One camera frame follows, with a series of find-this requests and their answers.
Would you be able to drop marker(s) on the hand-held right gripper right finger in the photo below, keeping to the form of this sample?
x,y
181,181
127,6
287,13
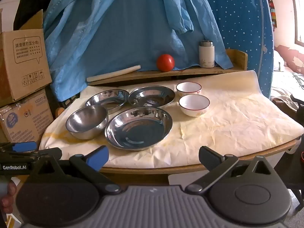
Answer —
x,y
209,158

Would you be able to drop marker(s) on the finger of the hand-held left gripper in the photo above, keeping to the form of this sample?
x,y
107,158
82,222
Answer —
x,y
23,146
47,153

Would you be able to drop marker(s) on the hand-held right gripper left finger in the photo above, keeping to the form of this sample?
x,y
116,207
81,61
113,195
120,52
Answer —
x,y
98,158

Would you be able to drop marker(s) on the deep steel bowl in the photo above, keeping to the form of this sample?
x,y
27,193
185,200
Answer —
x,y
86,121

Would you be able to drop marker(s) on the large steel plate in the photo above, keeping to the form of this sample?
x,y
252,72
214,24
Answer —
x,y
137,130

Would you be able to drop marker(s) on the white bowl red rim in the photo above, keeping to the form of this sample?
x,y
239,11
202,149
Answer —
x,y
194,104
188,89

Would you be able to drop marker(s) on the person's left hand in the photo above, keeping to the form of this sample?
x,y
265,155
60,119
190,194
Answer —
x,y
8,197

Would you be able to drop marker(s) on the wrapped cardboard box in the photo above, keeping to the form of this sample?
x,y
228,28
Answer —
x,y
26,118

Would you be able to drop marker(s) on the orange round object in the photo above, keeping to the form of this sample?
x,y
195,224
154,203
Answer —
x,y
59,112

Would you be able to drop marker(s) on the crumpled white paper sheet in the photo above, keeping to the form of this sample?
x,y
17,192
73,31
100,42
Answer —
x,y
237,123

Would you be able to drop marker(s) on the open cardboard box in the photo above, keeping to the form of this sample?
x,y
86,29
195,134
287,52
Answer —
x,y
23,61

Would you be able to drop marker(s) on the black chair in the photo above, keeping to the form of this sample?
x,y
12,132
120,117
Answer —
x,y
292,175

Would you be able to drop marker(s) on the white rolling pin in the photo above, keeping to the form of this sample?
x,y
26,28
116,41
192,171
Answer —
x,y
114,73

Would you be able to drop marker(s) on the wooden shelf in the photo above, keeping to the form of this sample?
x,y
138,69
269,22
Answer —
x,y
190,72

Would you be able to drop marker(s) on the white thermos flask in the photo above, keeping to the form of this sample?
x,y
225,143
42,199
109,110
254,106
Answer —
x,y
206,54

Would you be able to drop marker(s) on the red tomato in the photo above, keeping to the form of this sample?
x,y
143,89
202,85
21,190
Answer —
x,y
165,63

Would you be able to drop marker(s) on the patterned bedding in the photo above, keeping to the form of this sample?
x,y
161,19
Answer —
x,y
288,76

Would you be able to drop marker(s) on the light blue cloth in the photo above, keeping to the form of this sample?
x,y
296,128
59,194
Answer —
x,y
123,28

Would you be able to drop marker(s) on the blue dotted fabric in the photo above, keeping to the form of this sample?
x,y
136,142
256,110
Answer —
x,y
244,23

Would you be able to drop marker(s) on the black garment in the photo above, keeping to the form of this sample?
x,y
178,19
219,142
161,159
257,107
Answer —
x,y
30,2

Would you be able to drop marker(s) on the colourful striped cloth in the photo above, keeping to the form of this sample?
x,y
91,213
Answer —
x,y
272,11

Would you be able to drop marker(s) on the black plastic frame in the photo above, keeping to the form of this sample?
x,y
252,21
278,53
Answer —
x,y
68,101

